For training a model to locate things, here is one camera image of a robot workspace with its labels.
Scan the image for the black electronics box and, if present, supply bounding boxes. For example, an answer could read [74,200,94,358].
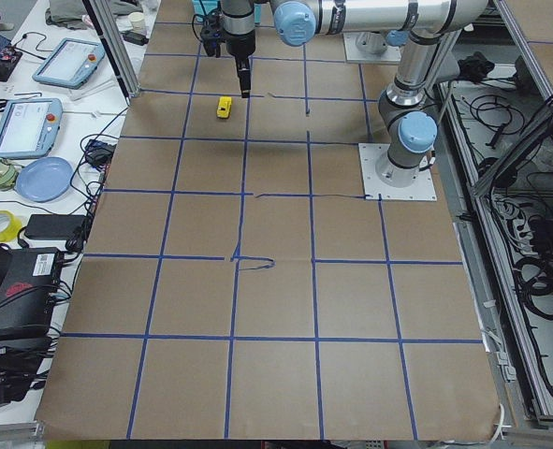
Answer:
[0,247,74,350]

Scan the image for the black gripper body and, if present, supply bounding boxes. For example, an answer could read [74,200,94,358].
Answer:
[200,13,255,59]

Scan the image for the blue plate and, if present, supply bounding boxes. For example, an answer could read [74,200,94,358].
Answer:
[15,156,73,202]

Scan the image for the white paper cup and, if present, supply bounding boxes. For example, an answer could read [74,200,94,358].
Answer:
[128,11,146,35]

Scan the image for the yellow beetle toy car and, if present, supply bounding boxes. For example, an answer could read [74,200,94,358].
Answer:
[216,95,233,120]

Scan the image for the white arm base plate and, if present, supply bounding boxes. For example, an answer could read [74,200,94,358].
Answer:
[358,143,437,202]
[343,32,401,65]

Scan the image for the lower blue teach pendant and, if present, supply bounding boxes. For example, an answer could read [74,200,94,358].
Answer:
[0,98,64,160]

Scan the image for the black power adapter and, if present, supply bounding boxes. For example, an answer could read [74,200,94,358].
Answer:
[23,214,85,240]

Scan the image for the blue teach pendant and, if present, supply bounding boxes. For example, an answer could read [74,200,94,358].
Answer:
[32,38,106,89]
[0,98,64,160]

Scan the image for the upper blue teach pendant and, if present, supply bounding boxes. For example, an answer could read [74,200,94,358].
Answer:
[32,38,106,89]

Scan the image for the yellow tape roll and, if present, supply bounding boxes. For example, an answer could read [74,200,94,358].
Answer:
[0,210,22,243]

